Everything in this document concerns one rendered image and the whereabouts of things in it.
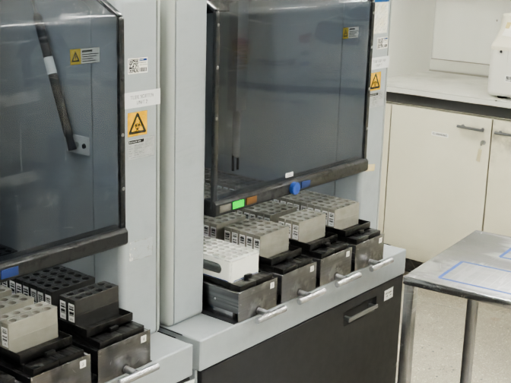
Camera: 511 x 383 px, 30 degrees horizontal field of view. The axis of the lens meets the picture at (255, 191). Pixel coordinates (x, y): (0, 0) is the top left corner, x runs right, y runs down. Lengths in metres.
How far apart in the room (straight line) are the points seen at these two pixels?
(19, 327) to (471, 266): 1.07
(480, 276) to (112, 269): 0.84
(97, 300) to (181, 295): 0.26
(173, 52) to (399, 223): 2.83
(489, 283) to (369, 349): 0.54
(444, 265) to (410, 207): 2.30
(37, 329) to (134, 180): 0.35
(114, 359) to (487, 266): 0.93
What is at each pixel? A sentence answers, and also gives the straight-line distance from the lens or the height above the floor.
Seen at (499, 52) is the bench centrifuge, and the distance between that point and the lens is 4.26.
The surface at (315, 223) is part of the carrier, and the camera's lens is 2.38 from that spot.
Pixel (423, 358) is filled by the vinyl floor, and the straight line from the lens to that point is 3.78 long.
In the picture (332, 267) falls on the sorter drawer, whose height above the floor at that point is 0.77.
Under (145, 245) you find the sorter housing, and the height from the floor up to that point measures 0.94.
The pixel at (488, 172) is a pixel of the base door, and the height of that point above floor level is 0.57.
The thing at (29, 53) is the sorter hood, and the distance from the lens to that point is 1.66.
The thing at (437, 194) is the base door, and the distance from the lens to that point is 4.47.
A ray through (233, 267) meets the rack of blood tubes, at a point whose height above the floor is 0.85.
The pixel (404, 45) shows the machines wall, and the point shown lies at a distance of 4.87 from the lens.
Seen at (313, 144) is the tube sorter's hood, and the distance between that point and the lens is 2.31.
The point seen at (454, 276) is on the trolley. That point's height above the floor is 0.82.
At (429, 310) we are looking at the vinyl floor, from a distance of 4.25.
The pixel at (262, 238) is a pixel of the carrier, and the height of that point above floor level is 0.87.
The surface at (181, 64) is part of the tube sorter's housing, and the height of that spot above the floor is 1.30.
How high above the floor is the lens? 1.55
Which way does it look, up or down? 15 degrees down
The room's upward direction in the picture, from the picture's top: 2 degrees clockwise
